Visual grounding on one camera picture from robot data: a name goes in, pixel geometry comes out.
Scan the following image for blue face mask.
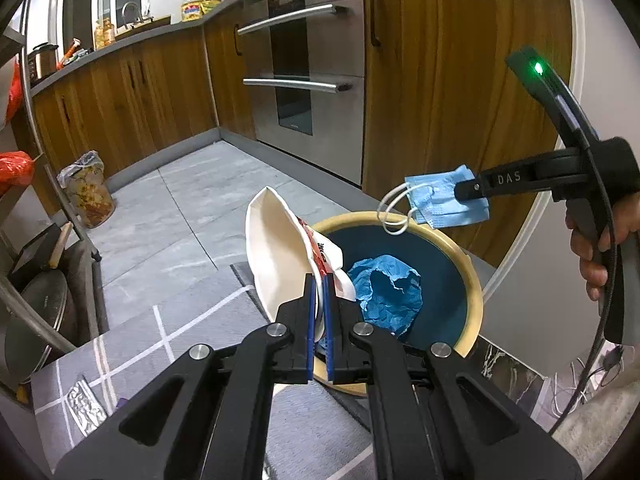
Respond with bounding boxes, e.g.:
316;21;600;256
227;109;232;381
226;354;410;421
376;165;490;235

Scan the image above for silver foil blister pack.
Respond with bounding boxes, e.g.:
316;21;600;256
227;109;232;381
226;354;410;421
64;376;107;437

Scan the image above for stainless steel oven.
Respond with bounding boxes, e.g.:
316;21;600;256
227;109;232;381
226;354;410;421
236;0;366;185

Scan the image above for yellow snack package on counter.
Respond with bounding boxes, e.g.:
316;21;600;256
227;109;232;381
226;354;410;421
180;0;203;22

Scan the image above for wooden handle on shelf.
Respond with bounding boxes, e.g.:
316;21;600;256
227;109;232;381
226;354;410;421
48;221;73;269

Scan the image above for wooden kitchen cabinets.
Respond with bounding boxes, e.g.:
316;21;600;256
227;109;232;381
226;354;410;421
30;0;574;269

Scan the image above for grey checked floor mat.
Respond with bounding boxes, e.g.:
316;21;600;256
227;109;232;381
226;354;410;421
32;264;376;479

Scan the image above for upper red plastic bag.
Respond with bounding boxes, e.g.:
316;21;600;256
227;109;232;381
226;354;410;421
4;60;24;122

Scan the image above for blue bin with yellow rim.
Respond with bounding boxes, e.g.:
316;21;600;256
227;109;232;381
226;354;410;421
308;210;485;399

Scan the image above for stainless steel shelf rack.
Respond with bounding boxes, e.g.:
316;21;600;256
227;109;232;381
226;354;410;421
0;0;109;361

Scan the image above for white red paper cup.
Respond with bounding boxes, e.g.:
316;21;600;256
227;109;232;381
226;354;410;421
245;186;356;321

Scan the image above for person's right hand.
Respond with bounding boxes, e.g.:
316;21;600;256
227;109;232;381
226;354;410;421
565;193;640;301

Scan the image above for black box on shelf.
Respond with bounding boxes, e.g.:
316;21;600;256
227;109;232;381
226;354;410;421
10;224;61;274

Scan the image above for copper coloured canister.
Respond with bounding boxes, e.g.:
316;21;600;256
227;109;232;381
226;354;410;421
28;42;58;86

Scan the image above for bag-lined patterned waste bucket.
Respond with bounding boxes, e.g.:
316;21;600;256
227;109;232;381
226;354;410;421
56;150;115;229

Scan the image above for large pot with glass lid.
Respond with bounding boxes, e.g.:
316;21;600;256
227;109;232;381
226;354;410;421
1;270;76;390

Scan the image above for grey kitchen countertop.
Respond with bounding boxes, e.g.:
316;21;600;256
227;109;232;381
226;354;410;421
29;0;367;98

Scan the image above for crumpled blue trash in bin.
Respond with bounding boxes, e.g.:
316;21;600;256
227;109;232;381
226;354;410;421
347;255;423;338

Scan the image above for black cable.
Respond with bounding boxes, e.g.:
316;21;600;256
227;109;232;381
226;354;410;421
546;129;622;436

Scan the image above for red plastic bag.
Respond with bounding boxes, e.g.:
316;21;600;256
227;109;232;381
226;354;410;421
4;60;24;122
0;151;35;195

